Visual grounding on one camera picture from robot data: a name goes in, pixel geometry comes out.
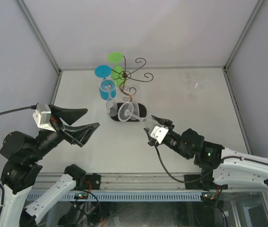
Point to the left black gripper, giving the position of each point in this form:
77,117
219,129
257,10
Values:
80,134

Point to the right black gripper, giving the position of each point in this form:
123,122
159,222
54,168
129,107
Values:
161,121

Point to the copper wire wine glass rack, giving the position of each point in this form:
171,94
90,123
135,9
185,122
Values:
128,75

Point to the blue plastic wine glass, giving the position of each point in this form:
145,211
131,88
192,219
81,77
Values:
104,72

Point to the clear champagne flute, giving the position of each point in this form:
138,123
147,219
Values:
110,99

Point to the green plastic wine glass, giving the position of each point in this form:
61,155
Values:
117,71

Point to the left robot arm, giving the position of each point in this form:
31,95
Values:
23,152

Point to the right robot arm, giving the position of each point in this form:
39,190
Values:
219,165

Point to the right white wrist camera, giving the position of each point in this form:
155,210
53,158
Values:
158,133

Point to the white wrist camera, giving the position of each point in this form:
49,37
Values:
158,133
42,117

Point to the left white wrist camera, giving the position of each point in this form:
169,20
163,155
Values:
42,117

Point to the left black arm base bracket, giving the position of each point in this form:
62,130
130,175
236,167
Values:
93,182

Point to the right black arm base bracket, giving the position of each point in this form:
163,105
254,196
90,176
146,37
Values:
193,182

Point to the aluminium front rail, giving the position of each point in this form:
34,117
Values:
122,182

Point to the grey slotted cable duct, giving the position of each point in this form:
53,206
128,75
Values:
131,196

